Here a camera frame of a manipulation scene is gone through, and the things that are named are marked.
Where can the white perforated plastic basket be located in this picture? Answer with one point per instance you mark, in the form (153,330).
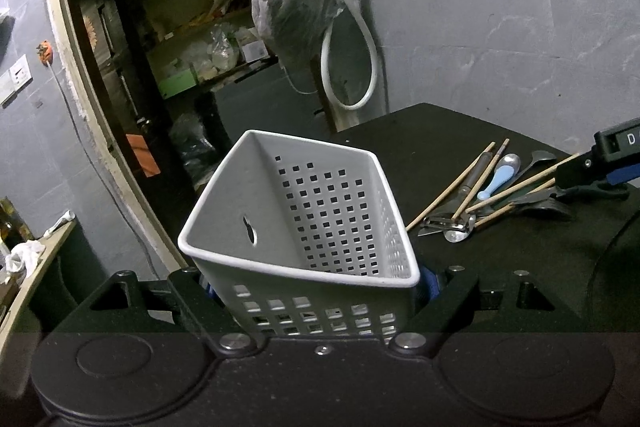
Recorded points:
(300,207)

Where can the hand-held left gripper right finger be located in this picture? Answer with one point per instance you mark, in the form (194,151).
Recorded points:
(431,284)

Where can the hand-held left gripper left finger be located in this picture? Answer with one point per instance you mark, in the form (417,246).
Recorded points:
(192,292)

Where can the wooden chopstick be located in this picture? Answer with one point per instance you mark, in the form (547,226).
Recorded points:
(450,187)
(495,217)
(492,162)
(540,173)

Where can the white wall switch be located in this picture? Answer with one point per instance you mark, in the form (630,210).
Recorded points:
(17,77)

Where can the crumpled white cloth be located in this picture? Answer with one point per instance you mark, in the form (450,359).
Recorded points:
(22,257)

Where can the wooden counter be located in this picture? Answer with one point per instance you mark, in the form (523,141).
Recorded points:
(45,257)

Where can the black plastic bags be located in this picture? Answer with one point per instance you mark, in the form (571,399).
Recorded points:
(195,147)

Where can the blue and white spoon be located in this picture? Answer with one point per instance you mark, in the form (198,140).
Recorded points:
(500,179)

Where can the white tube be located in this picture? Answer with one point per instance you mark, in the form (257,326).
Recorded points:
(60,222)

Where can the grey cabinet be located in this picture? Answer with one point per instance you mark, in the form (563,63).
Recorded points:
(260,107)

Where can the small metal spoon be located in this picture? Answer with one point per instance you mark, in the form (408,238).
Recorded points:
(542,157)

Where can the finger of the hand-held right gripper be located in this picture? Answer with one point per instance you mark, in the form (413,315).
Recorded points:
(625,177)
(580,172)

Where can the orange wall plug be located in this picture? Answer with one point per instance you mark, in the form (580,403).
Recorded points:
(45,52)

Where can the clear bag with dark contents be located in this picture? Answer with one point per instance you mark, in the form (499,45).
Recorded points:
(290,7)

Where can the green box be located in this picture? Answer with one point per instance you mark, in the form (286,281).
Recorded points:
(177,84)

